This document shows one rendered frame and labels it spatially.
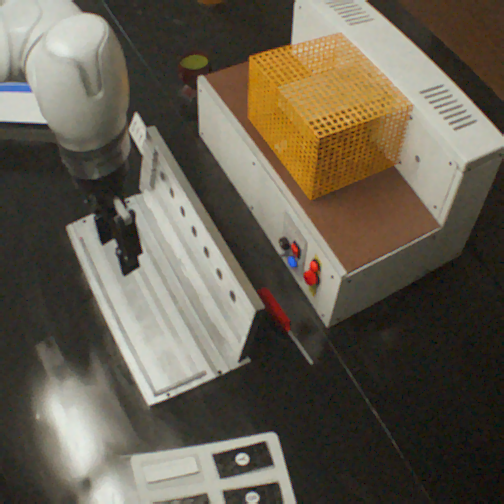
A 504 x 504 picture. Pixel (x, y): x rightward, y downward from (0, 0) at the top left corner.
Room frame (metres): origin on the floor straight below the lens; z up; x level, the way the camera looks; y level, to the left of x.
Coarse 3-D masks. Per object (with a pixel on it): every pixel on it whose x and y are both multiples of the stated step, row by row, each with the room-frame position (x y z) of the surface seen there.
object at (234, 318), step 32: (160, 160) 0.82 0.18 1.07; (160, 192) 0.80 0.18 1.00; (192, 192) 0.72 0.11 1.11; (160, 224) 0.76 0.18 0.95; (192, 224) 0.69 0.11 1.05; (192, 256) 0.66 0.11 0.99; (224, 256) 0.59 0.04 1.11; (224, 288) 0.57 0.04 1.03; (224, 320) 0.53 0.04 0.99; (256, 320) 0.49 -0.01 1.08
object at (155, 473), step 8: (160, 464) 0.27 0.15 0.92; (168, 464) 0.27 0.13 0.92; (176, 464) 0.27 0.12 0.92; (184, 464) 0.27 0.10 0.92; (192, 464) 0.27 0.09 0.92; (144, 472) 0.25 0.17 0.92; (152, 472) 0.25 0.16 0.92; (160, 472) 0.25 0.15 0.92; (168, 472) 0.25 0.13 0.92; (176, 472) 0.25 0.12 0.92; (184, 472) 0.26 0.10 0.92; (192, 472) 0.26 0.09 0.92; (152, 480) 0.23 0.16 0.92; (160, 480) 0.24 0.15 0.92
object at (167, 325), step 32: (96, 256) 0.69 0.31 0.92; (160, 256) 0.70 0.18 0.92; (96, 288) 0.62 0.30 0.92; (128, 288) 0.63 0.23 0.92; (160, 288) 0.63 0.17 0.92; (192, 288) 0.63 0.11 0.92; (128, 320) 0.56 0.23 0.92; (160, 320) 0.56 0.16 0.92; (192, 320) 0.57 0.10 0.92; (128, 352) 0.49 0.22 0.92; (160, 352) 0.49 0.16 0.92; (192, 352) 0.50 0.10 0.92; (224, 352) 0.50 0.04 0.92; (160, 384) 0.43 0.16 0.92; (192, 384) 0.43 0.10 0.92
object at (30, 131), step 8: (0, 128) 1.05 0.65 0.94; (8, 128) 1.05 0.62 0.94; (16, 128) 1.04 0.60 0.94; (24, 128) 1.04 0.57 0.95; (32, 128) 1.04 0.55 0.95; (40, 128) 1.03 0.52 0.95; (48, 128) 1.03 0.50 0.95; (0, 136) 1.05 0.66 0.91; (8, 136) 1.05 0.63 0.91; (16, 136) 1.04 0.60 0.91; (24, 136) 1.04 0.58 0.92; (32, 136) 1.04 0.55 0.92; (40, 136) 1.03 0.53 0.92; (48, 136) 1.03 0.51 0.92
